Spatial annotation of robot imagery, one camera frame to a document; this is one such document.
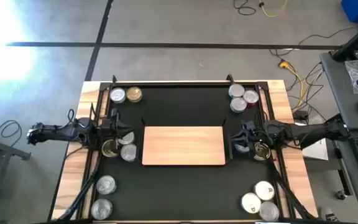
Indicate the grey desk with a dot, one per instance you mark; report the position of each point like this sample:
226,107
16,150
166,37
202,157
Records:
343,102

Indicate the black table clamp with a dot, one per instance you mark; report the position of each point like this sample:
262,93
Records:
229,78
114,79

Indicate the silver-lid red can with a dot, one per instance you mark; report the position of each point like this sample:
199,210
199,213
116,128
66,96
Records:
251,96

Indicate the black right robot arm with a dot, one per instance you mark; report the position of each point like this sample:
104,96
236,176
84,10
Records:
306,132

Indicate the black power adapter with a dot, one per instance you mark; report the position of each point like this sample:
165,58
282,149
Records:
300,114

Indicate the desk caster wheel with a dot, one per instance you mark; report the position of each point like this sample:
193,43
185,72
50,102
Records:
340,195

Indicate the silver-lid blue can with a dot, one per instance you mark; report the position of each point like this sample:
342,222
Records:
241,149

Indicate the silver-lid white-green can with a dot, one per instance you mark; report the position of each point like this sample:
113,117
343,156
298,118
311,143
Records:
236,90

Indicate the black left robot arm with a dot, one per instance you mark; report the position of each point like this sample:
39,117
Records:
57,132

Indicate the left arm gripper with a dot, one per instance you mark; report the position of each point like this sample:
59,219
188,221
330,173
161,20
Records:
110,129

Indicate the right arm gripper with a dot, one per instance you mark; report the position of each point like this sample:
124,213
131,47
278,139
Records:
255,133

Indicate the silver-lid yellow-teal can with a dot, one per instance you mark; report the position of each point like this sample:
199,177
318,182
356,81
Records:
128,140

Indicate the blue plastic bin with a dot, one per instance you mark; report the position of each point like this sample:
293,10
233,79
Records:
354,9

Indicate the gold-lid seafood can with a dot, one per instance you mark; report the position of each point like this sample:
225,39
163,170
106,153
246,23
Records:
109,149

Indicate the wooden shelf with black frame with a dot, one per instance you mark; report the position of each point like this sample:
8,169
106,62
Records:
182,146

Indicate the silver-lid green tuna can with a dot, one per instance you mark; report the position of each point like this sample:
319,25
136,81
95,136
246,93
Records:
238,105

